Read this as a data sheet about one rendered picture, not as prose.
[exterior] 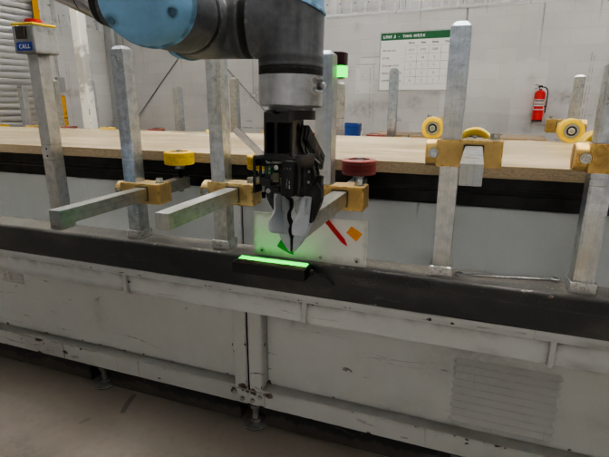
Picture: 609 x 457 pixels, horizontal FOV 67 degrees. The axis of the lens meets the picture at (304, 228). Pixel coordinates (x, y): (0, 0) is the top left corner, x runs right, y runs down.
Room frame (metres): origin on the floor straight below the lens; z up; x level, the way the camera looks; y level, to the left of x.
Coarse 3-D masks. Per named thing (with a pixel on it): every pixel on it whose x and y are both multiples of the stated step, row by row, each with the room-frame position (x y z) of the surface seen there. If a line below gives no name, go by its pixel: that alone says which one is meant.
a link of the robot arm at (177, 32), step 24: (72, 0) 0.55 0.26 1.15; (96, 0) 0.54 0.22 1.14; (120, 0) 0.51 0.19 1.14; (144, 0) 0.51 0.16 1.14; (168, 0) 0.51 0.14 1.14; (192, 0) 0.54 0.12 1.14; (216, 0) 0.62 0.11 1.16; (120, 24) 0.52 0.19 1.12; (144, 24) 0.51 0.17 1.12; (168, 24) 0.51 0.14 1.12; (192, 24) 0.55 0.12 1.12; (216, 24) 0.61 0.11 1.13; (168, 48) 0.56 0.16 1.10; (192, 48) 0.60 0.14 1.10
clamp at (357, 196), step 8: (336, 184) 0.95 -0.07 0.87; (344, 184) 0.95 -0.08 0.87; (352, 184) 0.95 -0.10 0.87; (368, 184) 0.95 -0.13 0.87; (328, 192) 0.93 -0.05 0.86; (352, 192) 0.92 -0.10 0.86; (360, 192) 0.91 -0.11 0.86; (368, 192) 0.95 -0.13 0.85; (352, 200) 0.92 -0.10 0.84; (360, 200) 0.91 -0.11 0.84; (368, 200) 0.95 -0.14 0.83; (344, 208) 0.92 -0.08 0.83; (352, 208) 0.92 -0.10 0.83; (360, 208) 0.91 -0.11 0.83
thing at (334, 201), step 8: (336, 192) 0.91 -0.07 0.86; (344, 192) 0.91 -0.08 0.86; (328, 200) 0.83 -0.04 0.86; (336, 200) 0.85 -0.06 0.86; (344, 200) 0.91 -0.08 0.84; (320, 208) 0.77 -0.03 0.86; (328, 208) 0.80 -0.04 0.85; (336, 208) 0.85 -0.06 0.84; (320, 216) 0.76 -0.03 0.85; (328, 216) 0.80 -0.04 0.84; (320, 224) 0.76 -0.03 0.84; (312, 232) 0.72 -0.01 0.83
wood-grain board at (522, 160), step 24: (0, 144) 1.54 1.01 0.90; (24, 144) 1.51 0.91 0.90; (72, 144) 1.51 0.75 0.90; (96, 144) 1.51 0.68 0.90; (120, 144) 1.51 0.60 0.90; (144, 144) 1.51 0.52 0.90; (168, 144) 1.51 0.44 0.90; (192, 144) 1.51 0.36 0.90; (240, 144) 1.51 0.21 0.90; (336, 144) 1.51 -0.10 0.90; (360, 144) 1.51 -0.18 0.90; (384, 144) 1.51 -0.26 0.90; (408, 144) 1.51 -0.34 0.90; (504, 144) 1.51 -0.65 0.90; (528, 144) 1.51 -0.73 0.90; (552, 144) 1.51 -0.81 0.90; (336, 168) 1.14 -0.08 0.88; (384, 168) 1.10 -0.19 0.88; (408, 168) 1.08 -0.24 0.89; (432, 168) 1.06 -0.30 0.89; (504, 168) 1.01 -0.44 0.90; (528, 168) 0.99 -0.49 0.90; (552, 168) 0.98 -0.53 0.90
